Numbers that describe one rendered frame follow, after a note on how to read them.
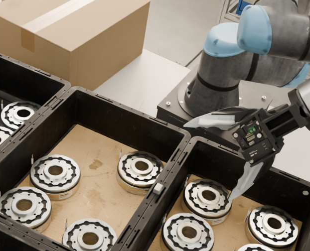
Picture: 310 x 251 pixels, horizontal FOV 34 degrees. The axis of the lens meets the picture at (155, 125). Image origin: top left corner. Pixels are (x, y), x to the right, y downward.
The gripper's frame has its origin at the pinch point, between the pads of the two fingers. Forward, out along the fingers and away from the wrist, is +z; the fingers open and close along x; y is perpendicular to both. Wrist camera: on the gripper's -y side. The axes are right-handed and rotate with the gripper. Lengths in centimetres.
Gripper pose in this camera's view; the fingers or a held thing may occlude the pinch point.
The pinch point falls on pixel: (206, 162)
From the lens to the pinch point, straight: 89.6
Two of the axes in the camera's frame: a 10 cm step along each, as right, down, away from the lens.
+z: -7.8, 4.9, 4.0
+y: -3.5, 1.8, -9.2
